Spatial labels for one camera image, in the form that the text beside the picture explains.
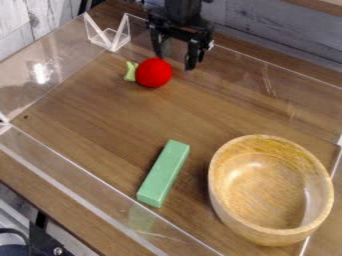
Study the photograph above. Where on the clear acrylic corner bracket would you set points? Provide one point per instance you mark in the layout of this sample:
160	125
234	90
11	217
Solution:
111	39

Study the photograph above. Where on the wooden bowl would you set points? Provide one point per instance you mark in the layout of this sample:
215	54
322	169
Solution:
270	189

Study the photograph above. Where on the black metal clamp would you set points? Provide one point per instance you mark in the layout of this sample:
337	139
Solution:
44	245

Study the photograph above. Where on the clear acrylic tray wall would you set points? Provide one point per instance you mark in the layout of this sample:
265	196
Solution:
84	133

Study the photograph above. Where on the red ball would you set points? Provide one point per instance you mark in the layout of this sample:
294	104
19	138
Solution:
154	73

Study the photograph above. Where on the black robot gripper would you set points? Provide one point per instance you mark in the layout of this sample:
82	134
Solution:
178	19

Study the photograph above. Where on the long green rectangular block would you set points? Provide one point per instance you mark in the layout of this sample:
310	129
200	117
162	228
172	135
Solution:
163	173

